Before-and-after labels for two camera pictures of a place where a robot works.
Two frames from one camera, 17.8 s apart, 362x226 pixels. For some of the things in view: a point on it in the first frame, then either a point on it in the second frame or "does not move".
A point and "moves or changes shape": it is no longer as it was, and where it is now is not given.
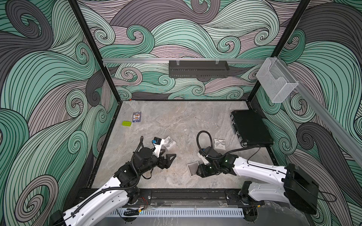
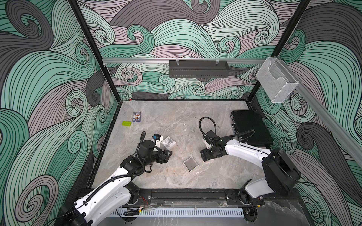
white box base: x=192 y=167 moves or changes shape
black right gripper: x=202 y=172 -> x=204 y=153
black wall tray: x=198 y=68 does not move
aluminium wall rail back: x=178 y=61 does not move
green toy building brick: x=125 y=123 does not move
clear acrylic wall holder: x=276 y=80 does not move
